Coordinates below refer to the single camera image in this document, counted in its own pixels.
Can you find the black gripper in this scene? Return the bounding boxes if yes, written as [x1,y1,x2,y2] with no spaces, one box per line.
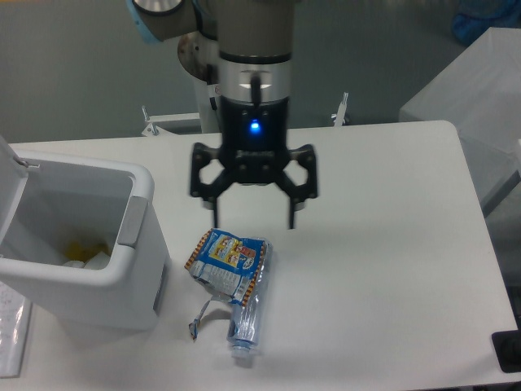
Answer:
[189,97,318,229]

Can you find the white push-lid trash can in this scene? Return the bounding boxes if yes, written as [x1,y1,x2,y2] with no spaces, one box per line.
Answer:
[1,143,169,330]

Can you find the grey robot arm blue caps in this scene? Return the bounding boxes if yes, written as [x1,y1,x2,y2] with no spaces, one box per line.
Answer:
[127,1,318,228]

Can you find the yellow and white trash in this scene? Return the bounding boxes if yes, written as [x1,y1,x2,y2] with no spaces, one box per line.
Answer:
[63,241,112,270]

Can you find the blue snack wrapper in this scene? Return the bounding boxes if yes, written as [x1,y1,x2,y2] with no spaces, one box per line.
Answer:
[183,227,268,342]

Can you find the silver levelling foot bolt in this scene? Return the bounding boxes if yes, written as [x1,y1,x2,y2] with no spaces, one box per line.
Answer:
[331,92,350,127]

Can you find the crushed clear plastic bottle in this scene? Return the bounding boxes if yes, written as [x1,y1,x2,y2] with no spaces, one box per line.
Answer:
[227,239,273,366]

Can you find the white covered side table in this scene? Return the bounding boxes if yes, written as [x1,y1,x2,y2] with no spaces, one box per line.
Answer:
[399,28,520,214]

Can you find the blue object in background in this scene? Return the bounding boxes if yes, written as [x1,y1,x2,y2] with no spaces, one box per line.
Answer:
[451,9,520,46]

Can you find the laminated paper sheet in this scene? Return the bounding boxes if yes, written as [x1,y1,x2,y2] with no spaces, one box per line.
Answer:
[1,283,33,379]

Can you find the black device at table edge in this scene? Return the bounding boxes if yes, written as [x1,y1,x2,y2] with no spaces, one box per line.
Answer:
[492,330,520,373]

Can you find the black cable on pedestal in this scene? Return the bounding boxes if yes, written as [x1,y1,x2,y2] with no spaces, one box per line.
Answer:
[205,64,223,113]

